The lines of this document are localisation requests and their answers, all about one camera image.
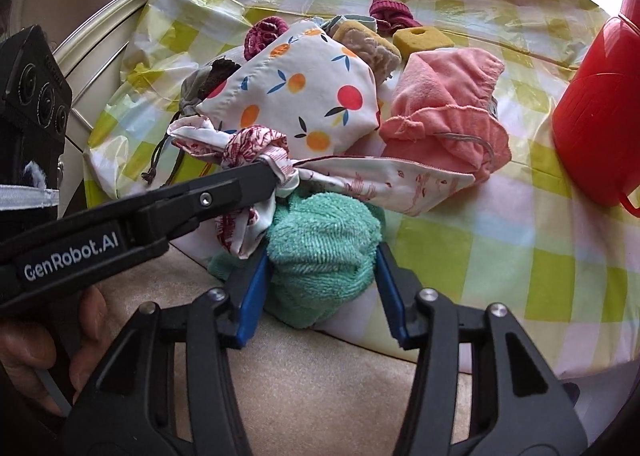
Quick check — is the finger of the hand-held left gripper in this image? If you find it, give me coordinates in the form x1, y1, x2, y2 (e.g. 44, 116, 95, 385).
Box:
82, 161, 282, 247

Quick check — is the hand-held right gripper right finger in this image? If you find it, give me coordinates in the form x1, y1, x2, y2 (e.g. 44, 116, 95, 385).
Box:
375, 241, 588, 456

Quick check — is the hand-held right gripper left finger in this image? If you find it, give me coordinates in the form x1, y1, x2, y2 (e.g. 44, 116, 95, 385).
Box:
62, 249, 273, 456

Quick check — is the green terry towel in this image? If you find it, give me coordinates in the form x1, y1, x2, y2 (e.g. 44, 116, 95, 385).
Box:
207, 190, 387, 330

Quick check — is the white red-print cloth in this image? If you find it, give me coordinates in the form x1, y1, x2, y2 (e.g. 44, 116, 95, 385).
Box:
167, 116, 476, 258

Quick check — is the yellow sponge with white fleece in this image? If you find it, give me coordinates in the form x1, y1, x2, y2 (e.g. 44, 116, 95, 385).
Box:
332, 19, 403, 83

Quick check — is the red plastic bucket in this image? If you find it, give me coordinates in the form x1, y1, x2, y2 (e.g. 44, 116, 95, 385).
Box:
551, 0, 640, 218

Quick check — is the person's left hand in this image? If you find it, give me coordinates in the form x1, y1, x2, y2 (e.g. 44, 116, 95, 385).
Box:
0, 285, 109, 418

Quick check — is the white cabinet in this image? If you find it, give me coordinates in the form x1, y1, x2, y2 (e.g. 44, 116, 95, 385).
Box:
50, 0, 182, 158

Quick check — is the dark brown cloth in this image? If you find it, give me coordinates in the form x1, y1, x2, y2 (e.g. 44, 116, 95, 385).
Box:
207, 58, 242, 88

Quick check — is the white fruit-print pouch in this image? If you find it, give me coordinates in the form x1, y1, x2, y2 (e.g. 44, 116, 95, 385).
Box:
195, 20, 382, 158

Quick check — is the maroon knitted cloth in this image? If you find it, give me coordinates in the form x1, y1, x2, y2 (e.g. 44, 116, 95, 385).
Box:
244, 17, 291, 60
369, 0, 414, 32

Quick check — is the pink cloth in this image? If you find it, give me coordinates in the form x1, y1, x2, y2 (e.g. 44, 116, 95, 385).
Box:
378, 47, 512, 187

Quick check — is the light blue cloth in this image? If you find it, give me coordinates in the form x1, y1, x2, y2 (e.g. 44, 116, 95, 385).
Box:
320, 14, 379, 35

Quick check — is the yellow sponge with hole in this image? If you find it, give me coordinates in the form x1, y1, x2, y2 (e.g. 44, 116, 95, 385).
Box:
392, 25, 454, 58

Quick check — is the grey drawstring pouch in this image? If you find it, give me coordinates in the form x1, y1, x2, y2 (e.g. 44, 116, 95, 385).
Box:
141, 68, 212, 187

